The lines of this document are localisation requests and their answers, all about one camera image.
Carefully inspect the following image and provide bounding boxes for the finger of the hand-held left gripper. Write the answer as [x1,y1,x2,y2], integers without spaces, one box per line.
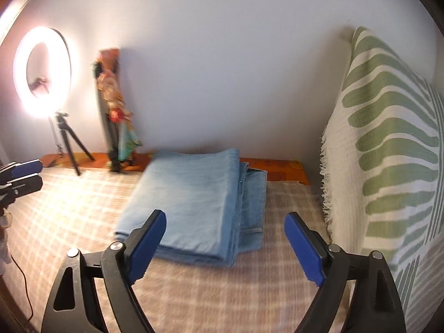
[0,159,44,181]
[0,173,44,205]

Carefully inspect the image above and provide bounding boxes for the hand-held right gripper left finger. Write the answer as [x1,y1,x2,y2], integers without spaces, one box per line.
[41,209,167,333]

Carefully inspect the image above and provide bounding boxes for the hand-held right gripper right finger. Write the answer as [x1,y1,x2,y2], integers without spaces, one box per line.
[284,211,407,333]

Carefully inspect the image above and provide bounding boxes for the light blue denim pants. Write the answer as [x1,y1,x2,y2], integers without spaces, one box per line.
[114,147,268,268]

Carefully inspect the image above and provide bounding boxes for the black tripod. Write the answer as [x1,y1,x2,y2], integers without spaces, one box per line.
[51,111,96,177]

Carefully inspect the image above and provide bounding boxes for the beige plaid blanket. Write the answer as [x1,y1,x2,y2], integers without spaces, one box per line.
[0,166,352,333]

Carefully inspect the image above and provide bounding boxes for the colourful patterned fabric bundle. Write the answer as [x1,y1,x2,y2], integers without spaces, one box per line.
[92,48,143,174]

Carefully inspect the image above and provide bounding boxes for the white green striped cushion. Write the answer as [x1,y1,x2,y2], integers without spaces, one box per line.
[320,26,444,285]

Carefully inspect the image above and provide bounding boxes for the thin striped green cushion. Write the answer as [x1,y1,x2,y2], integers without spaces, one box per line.
[395,80,444,333]

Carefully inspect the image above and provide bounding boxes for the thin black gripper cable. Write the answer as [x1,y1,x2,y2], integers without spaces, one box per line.
[10,254,34,320]

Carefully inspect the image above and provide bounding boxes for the round ring light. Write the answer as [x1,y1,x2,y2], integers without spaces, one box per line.
[12,27,73,119]

